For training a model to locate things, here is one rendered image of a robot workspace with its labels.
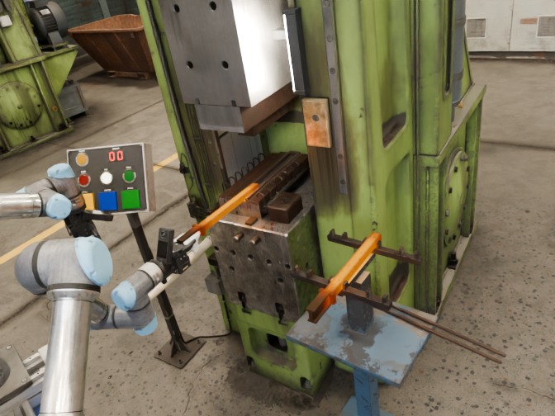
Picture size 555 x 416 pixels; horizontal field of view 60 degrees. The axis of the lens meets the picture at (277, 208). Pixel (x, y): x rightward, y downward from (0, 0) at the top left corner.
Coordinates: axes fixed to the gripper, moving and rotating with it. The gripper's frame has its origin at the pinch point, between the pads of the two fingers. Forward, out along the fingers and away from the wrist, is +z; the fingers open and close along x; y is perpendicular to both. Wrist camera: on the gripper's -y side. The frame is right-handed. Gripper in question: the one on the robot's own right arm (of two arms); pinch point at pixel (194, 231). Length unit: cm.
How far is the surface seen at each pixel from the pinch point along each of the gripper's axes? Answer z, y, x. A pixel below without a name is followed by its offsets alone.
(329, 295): -9, 3, 55
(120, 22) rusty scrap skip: 543, 13, -642
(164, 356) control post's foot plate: 13, 100, -63
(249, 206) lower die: 27.6, 5.2, 2.6
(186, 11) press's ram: 26, -66, -6
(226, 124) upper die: 26.9, -28.3, 0.7
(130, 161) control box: 19, -13, -46
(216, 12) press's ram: 26, -65, 7
